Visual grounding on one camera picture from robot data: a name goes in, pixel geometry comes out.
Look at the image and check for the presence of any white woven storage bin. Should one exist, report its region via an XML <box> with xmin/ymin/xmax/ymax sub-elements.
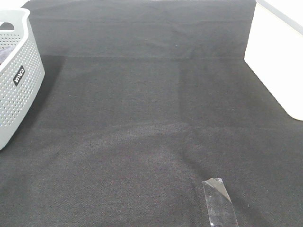
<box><xmin>244</xmin><ymin>0</ymin><xmax>303</xmax><ymax>121</ymax></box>

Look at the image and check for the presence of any grey towel in basket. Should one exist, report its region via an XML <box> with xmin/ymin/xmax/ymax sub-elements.
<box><xmin>0</xmin><ymin>46</ymin><xmax>14</xmax><ymax>64</ymax></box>

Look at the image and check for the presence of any clear tape strip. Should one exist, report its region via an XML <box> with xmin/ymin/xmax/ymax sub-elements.
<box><xmin>203</xmin><ymin>178</ymin><xmax>239</xmax><ymax>227</ymax></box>

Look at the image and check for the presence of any grey perforated laundry basket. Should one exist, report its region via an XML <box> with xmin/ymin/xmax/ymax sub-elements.
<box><xmin>0</xmin><ymin>8</ymin><xmax>45</xmax><ymax>148</ymax></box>

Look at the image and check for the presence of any black table cloth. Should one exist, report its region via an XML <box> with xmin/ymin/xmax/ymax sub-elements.
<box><xmin>0</xmin><ymin>0</ymin><xmax>303</xmax><ymax>227</ymax></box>

